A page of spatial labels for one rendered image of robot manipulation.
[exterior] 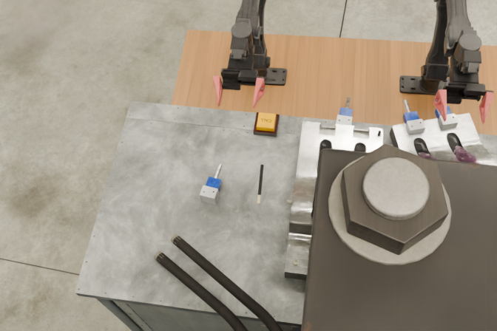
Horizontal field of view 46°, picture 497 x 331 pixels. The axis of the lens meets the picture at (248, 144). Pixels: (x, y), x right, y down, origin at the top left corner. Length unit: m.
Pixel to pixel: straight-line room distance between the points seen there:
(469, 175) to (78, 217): 2.45
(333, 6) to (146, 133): 1.70
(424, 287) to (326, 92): 1.59
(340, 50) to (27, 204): 1.68
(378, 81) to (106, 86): 1.62
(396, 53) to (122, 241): 1.17
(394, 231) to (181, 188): 1.46
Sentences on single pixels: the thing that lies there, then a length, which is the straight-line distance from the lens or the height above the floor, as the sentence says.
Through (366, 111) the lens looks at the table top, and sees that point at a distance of 2.06.
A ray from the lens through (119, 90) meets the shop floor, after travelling 3.20.
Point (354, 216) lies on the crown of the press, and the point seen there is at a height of 2.04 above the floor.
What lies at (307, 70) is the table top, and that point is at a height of 0.80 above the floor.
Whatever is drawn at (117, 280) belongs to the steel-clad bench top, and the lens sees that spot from 1.87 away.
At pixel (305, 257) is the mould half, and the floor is 0.86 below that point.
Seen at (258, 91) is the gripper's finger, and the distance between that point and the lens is 1.58.
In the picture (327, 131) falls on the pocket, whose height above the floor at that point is 0.86.
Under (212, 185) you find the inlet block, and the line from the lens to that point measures 1.88.
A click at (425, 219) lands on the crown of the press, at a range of 0.54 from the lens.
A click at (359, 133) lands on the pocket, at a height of 0.86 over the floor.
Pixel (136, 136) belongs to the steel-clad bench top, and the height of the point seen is 0.80.
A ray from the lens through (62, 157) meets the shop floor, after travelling 3.08.
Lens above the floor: 2.53
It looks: 61 degrees down
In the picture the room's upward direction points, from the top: 7 degrees counter-clockwise
